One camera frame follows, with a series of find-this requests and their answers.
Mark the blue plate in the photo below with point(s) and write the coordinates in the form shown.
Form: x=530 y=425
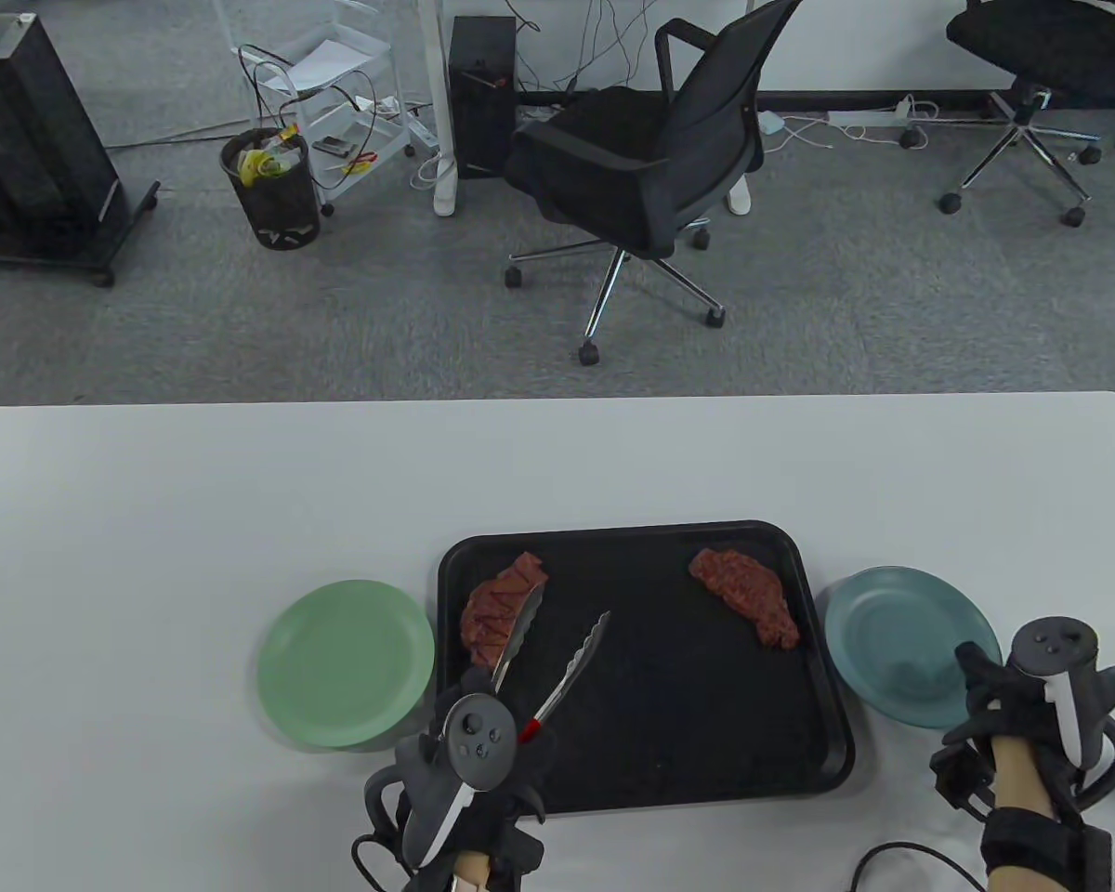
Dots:
x=901 y=641

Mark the white power strip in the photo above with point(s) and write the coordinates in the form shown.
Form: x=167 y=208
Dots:
x=413 y=125
x=869 y=116

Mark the black office chair with armrests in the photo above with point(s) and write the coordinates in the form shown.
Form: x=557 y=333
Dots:
x=632 y=158

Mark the green plate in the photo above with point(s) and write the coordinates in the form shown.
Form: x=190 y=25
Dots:
x=344 y=664

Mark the scored red meat piece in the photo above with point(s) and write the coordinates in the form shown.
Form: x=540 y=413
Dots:
x=485 y=618

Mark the metal tongs with red grips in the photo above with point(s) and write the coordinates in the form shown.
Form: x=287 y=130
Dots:
x=571 y=664

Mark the black computer tower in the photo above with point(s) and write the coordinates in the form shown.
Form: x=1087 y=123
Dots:
x=481 y=102

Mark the black plastic tray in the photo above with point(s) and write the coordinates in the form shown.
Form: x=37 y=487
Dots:
x=669 y=706

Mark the dark phone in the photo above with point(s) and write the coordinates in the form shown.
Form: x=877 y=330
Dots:
x=333 y=146

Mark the white paper sheets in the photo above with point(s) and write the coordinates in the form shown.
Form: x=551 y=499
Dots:
x=321 y=60

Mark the person's left hand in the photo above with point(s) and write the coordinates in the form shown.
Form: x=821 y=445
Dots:
x=531 y=771

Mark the white desk leg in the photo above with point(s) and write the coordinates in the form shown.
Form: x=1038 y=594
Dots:
x=740 y=197
x=441 y=139

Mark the person's left fingers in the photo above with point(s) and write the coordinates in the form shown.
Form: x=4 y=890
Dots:
x=534 y=767

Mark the black right hand controller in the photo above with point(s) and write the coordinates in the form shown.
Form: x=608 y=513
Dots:
x=1055 y=650

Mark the person's right forearm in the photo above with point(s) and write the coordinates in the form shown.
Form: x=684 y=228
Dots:
x=1022 y=776

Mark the marbled red meat piece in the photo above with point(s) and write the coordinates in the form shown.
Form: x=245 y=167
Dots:
x=748 y=590

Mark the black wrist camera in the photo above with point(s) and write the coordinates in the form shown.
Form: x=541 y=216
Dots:
x=959 y=776

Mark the black left hand controller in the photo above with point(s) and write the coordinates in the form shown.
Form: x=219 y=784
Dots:
x=477 y=739

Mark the black cabinet on wheels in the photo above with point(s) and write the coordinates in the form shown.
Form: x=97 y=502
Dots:
x=28 y=158

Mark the black hand controller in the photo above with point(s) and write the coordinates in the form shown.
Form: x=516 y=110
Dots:
x=1055 y=650
x=477 y=739

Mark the person's right thumb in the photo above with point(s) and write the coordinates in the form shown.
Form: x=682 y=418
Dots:
x=977 y=669

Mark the person's left forearm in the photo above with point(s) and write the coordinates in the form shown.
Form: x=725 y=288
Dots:
x=472 y=873

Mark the white power adapter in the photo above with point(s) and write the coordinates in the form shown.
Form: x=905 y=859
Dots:
x=769 y=123

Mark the person's right hand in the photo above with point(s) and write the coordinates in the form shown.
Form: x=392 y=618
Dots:
x=1003 y=706

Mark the black mesh trash bin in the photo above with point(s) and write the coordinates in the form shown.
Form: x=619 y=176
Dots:
x=274 y=209

